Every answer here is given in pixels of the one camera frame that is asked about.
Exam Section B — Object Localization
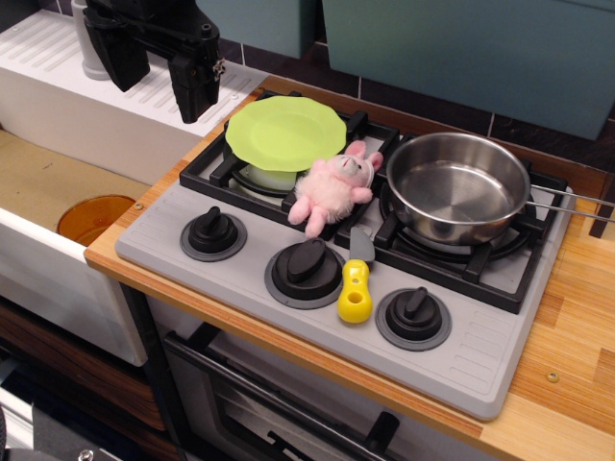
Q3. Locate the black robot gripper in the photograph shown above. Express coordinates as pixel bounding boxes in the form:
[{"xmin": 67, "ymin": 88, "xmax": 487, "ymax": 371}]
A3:
[{"xmin": 85, "ymin": 1, "xmax": 222, "ymax": 124}]

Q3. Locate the white faucet base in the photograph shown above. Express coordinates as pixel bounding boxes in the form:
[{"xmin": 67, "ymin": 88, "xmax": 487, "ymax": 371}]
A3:
[{"xmin": 71, "ymin": 0, "xmax": 110, "ymax": 81}]

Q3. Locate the white toy sink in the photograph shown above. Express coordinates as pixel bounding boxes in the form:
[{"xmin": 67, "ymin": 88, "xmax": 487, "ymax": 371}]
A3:
[{"xmin": 1, "ymin": 10, "xmax": 265, "ymax": 367}]

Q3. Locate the green plastic plate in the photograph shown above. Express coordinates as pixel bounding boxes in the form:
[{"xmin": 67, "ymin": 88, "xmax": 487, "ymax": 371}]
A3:
[{"xmin": 225, "ymin": 96, "xmax": 347, "ymax": 173}]

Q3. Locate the orange plastic cup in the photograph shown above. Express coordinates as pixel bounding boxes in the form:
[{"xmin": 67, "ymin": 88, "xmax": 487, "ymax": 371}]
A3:
[{"xmin": 57, "ymin": 194, "xmax": 135, "ymax": 246}]

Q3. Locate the black left stove knob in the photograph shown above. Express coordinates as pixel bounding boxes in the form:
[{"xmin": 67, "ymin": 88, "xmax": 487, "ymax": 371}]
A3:
[{"xmin": 180, "ymin": 206, "xmax": 248, "ymax": 262}]

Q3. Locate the black stove knob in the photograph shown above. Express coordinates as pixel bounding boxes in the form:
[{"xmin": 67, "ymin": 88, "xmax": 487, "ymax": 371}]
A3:
[
  {"xmin": 376, "ymin": 286, "xmax": 453, "ymax": 352},
  {"xmin": 180, "ymin": 206, "xmax": 248, "ymax": 262},
  {"xmin": 264, "ymin": 238, "xmax": 345, "ymax": 310}
]

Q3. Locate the pink plush bunny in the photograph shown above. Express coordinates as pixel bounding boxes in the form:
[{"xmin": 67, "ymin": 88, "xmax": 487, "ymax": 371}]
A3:
[{"xmin": 287, "ymin": 140, "xmax": 383, "ymax": 239}]

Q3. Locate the black left burner grate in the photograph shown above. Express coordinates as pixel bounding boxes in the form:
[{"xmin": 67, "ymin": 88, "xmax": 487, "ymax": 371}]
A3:
[{"xmin": 180, "ymin": 91, "xmax": 401, "ymax": 226}]

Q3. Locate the black burner grate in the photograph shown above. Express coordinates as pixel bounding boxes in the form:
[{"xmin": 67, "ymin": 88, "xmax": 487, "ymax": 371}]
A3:
[
  {"xmin": 180, "ymin": 91, "xmax": 401, "ymax": 226},
  {"xmin": 335, "ymin": 155, "xmax": 573, "ymax": 313}
]

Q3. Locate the black middle stove knob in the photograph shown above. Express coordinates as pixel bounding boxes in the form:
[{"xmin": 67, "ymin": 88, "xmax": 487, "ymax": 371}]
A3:
[{"xmin": 264, "ymin": 238, "xmax": 345, "ymax": 310}]

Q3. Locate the stainless steel pot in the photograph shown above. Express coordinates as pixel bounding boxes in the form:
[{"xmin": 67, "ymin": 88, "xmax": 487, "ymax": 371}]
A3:
[{"xmin": 385, "ymin": 132, "xmax": 615, "ymax": 248}]

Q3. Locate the grey toy stove top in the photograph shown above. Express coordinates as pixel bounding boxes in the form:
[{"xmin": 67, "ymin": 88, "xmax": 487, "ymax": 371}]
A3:
[{"xmin": 113, "ymin": 88, "xmax": 577, "ymax": 423}]

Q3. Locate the toy oven door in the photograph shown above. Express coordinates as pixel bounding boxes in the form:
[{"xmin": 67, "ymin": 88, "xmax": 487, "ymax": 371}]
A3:
[{"xmin": 161, "ymin": 324, "xmax": 475, "ymax": 460}]

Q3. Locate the black right stove knob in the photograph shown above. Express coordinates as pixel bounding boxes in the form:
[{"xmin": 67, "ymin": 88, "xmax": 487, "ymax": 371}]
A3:
[{"xmin": 376, "ymin": 286, "xmax": 453, "ymax": 352}]

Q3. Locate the black right burner grate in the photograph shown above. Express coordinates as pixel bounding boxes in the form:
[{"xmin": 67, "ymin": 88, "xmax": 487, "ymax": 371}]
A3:
[{"xmin": 335, "ymin": 155, "xmax": 573, "ymax": 313}]

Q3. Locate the teal wall cabinet left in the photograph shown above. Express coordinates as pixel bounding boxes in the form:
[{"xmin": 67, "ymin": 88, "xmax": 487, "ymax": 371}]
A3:
[{"xmin": 196, "ymin": 0, "xmax": 317, "ymax": 59}]

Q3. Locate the teal wall cabinet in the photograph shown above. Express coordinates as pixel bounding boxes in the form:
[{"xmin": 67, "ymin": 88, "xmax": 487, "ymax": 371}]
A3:
[
  {"xmin": 196, "ymin": 0, "xmax": 317, "ymax": 59},
  {"xmin": 323, "ymin": 1, "xmax": 614, "ymax": 140}
]

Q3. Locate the yellow handled toy knife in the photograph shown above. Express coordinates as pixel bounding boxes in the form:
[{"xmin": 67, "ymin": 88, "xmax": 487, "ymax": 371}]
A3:
[{"xmin": 337, "ymin": 227, "xmax": 376, "ymax": 324}]

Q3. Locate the teal wall cabinet right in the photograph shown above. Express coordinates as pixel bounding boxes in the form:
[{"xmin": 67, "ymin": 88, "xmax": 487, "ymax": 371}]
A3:
[{"xmin": 323, "ymin": 1, "xmax": 614, "ymax": 140}]

